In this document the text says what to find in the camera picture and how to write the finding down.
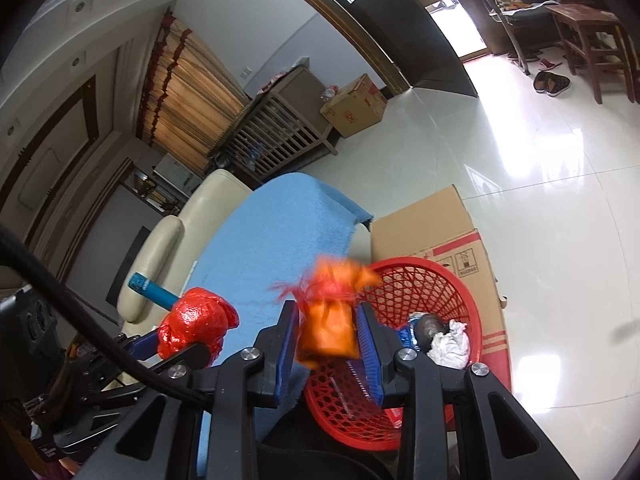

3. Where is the white tissue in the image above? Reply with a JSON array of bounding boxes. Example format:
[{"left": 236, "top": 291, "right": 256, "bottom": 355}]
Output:
[{"left": 426, "top": 319, "right": 471, "bottom": 368}]

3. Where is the teal thermos bottle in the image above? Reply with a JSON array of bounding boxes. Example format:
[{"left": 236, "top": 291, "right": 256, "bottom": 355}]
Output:
[{"left": 127, "top": 272, "right": 178, "bottom": 311}]

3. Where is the wooden stool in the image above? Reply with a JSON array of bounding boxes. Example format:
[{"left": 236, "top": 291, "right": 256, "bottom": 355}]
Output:
[{"left": 545, "top": 2, "right": 638, "bottom": 106}]

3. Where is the red plastic bag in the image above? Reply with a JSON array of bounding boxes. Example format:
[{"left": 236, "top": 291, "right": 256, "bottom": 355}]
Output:
[{"left": 156, "top": 287, "right": 241, "bottom": 366}]

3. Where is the wooden display cabinet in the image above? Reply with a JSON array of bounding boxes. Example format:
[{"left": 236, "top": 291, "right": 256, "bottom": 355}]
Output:
[{"left": 120, "top": 157, "right": 186, "bottom": 216}]

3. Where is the dark door with glass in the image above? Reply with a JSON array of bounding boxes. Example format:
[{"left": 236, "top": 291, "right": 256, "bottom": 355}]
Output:
[{"left": 295, "top": 0, "right": 478, "bottom": 96}]

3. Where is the large cardboard box red print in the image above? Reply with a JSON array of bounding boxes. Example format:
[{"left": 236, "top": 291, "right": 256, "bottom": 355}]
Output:
[{"left": 370, "top": 184, "right": 513, "bottom": 396}]

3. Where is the wooden baby crib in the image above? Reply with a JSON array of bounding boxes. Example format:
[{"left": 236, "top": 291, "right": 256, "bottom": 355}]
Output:
[{"left": 210, "top": 67, "right": 338, "bottom": 183}]

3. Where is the cream leather sofa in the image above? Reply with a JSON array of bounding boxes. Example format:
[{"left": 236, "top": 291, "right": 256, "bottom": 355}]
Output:
[{"left": 0, "top": 169, "right": 253, "bottom": 341}]

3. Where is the pair of dark slippers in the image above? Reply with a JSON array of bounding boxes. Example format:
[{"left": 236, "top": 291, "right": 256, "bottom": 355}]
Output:
[{"left": 532, "top": 71, "right": 572, "bottom": 97}]

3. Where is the black television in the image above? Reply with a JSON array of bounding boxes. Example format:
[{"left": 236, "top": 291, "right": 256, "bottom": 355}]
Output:
[{"left": 106, "top": 225, "right": 151, "bottom": 306}]

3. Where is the orange plastic bag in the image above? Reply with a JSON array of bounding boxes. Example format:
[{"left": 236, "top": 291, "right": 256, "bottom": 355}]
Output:
[{"left": 270, "top": 255, "right": 381, "bottom": 367}]

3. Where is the blue and white packet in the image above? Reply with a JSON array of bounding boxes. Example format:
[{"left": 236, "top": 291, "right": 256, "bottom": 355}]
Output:
[{"left": 397, "top": 324, "right": 421, "bottom": 351}]

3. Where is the white standing air conditioner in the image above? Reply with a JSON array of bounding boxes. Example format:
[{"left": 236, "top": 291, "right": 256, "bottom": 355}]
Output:
[{"left": 152, "top": 155, "right": 203, "bottom": 193}]

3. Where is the black plastic bag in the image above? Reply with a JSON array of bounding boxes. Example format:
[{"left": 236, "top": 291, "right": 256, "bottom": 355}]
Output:
[{"left": 409, "top": 311, "right": 451, "bottom": 351}]

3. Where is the red plastic mesh basket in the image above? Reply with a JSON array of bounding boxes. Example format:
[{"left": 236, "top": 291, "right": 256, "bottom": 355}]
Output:
[{"left": 302, "top": 256, "right": 485, "bottom": 452}]

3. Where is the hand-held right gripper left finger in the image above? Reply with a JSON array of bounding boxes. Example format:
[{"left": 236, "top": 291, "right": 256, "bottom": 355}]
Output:
[{"left": 82, "top": 300, "right": 303, "bottom": 480}]

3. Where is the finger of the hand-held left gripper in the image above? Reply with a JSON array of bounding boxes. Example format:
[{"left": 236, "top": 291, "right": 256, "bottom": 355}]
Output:
[
  {"left": 117, "top": 331, "right": 168, "bottom": 362},
  {"left": 152, "top": 342, "right": 212, "bottom": 376}
]

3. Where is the metal frame chair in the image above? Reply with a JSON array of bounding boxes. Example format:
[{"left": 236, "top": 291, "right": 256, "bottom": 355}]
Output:
[{"left": 470, "top": 0, "right": 566, "bottom": 76}]

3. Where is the tan curtain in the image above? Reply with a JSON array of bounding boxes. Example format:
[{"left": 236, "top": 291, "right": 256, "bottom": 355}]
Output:
[{"left": 135, "top": 7, "right": 248, "bottom": 173}]

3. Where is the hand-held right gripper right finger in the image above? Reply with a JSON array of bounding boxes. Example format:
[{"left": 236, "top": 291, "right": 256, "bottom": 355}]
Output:
[{"left": 354, "top": 304, "right": 583, "bottom": 480}]

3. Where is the small brown cardboard box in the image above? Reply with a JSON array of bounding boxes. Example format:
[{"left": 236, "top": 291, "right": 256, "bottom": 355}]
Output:
[{"left": 320, "top": 73, "right": 388, "bottom": 138}]

